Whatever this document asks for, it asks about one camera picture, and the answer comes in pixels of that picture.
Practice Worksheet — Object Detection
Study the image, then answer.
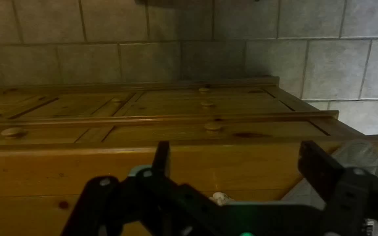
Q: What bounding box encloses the clear bag of white pieces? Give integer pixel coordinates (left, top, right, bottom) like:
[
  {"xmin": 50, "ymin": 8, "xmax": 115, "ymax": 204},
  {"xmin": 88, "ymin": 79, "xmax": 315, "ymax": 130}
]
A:
[{"xmin": 209, "ymin": 191, "xmax": 232, "ymax": 208}]

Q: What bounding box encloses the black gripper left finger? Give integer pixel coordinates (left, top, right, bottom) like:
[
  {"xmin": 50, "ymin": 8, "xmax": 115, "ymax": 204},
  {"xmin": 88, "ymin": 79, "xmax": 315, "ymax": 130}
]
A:
[{"xmin": 62, "ymin": 141, "xmax": 216, "ymax": 236}]

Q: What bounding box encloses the wooden pine dresser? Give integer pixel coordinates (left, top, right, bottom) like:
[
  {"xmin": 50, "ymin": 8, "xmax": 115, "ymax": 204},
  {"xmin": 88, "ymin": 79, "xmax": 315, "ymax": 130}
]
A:
[{"xmin": 0, "ymin": 78, "xmax": 378, "ymax": 236}]

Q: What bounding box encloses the grey quilted mat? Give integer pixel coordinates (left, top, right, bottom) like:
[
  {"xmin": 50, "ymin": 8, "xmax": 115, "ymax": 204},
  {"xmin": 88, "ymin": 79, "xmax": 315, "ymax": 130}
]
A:
[{"xmin": 279, "ymin": 141, "xmax": 378, "ymax": 208}]

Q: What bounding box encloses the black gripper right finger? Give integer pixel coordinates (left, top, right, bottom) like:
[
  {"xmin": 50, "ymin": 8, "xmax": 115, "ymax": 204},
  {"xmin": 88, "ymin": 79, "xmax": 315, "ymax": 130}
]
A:
[{"xmin": 298, "ymin": 141, "xmax": 378, "ymax": 236}]

